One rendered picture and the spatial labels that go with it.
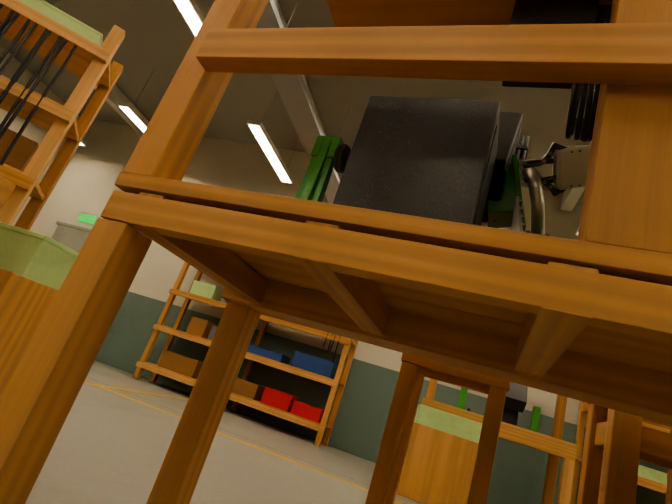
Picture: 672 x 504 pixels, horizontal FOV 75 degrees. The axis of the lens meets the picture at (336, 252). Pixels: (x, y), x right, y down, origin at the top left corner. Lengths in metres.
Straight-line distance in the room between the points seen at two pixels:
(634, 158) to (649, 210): 0.09
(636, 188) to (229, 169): 8.27
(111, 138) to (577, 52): 10.30
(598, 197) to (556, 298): 0.18
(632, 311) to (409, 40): 0.62
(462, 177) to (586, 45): 0.30
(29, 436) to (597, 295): 1.02
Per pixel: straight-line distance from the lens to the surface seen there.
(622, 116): 0.91
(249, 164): 8.70
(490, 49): 0.93
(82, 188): 10.48
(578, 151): 1.21
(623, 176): 0.84
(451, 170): 0.96
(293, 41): 1.08
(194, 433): 1.53
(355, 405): 6.69
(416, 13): 1.29
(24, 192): 3.02
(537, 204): 1.11
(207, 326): 7.09
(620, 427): 1.54
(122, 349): 8.40
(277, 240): 0.84
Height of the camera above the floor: 0.54
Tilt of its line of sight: 18 degrees up
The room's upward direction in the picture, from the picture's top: 19 degrees clockwise
